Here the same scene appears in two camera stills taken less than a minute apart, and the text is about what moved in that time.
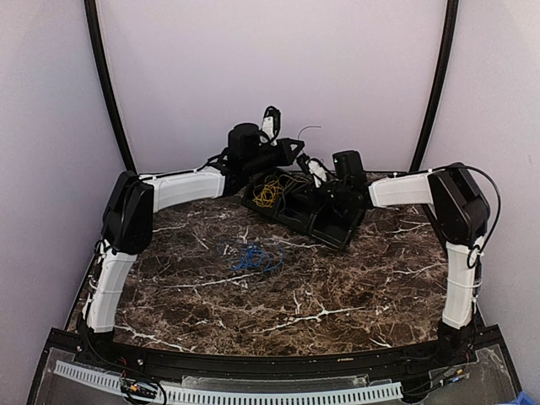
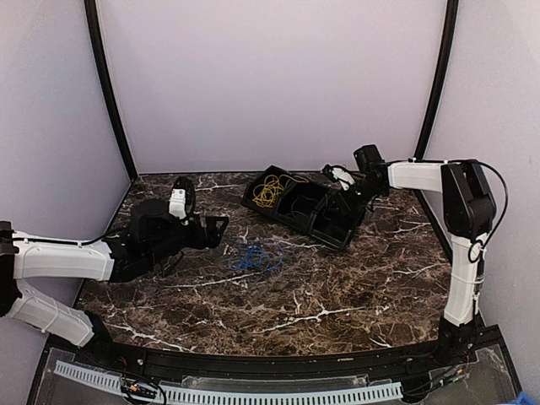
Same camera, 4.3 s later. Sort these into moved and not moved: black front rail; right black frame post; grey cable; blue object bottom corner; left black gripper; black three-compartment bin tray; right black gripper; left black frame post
Moved: right black gripper; grey cable; left black gripper
Not moved: black three-compartment bin tray; left black frame post; right black frame post; blue object bottom corner; black front rail
